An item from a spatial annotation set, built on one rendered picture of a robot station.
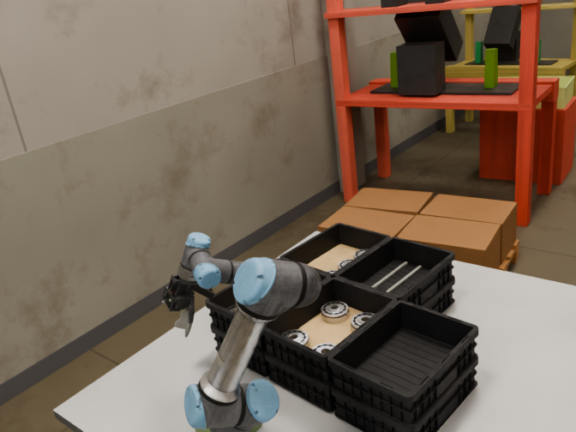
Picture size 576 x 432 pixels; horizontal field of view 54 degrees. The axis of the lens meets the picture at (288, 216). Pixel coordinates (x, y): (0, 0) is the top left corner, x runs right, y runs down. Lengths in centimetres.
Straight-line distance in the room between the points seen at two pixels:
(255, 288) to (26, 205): 225
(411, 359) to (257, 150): 294
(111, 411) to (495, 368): 132
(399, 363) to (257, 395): 49
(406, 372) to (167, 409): 82
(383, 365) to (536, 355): 57
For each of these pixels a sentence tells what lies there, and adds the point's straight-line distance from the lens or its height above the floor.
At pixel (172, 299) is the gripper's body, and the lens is 189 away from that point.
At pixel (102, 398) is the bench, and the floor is 70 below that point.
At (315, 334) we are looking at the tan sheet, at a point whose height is 83.
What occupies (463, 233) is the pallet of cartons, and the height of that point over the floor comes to 43.
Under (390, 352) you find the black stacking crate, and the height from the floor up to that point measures 83.
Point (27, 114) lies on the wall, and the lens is 340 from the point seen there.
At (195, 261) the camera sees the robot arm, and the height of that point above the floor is 124.
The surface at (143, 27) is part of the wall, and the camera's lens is 383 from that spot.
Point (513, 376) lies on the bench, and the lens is 208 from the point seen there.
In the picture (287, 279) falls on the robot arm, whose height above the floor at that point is 133.
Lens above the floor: 201
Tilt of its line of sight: 23 degrees down
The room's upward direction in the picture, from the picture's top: 8 degrees counter-clockwise
